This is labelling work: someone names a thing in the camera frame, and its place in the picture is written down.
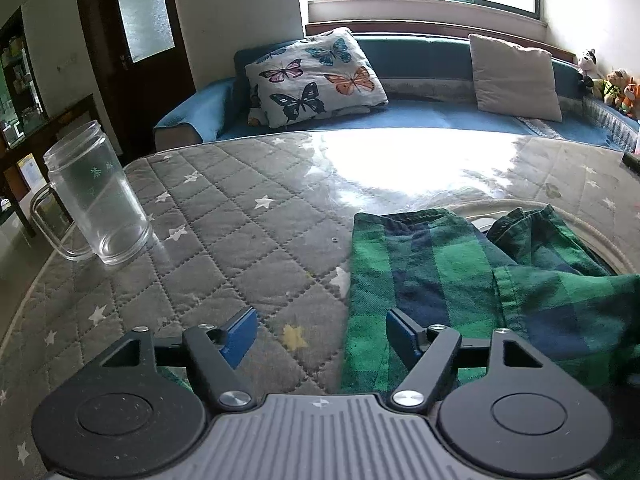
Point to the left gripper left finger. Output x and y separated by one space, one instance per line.
143 404

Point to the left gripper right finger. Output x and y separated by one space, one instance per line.
499 404

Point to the green blue plaid shirt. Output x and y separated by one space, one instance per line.
530 273

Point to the grey quilted star table cover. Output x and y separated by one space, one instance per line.
266 222

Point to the clear glass mug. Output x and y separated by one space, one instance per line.
86 177

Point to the black cylindrical remote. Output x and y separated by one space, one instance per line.
632 162

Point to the dark wooden side table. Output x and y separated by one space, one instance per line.
36 144

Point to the dark wooden display cabinet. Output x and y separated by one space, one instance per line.
22 111

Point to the beige square cushion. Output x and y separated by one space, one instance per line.
513 80

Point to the blue sofa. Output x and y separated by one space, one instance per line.
429 82

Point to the stuffed toy animals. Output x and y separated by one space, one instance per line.
616 89

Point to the butterfly print pillow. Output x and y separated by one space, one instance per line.
317 77

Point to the dark wooden door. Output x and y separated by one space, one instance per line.
139 60

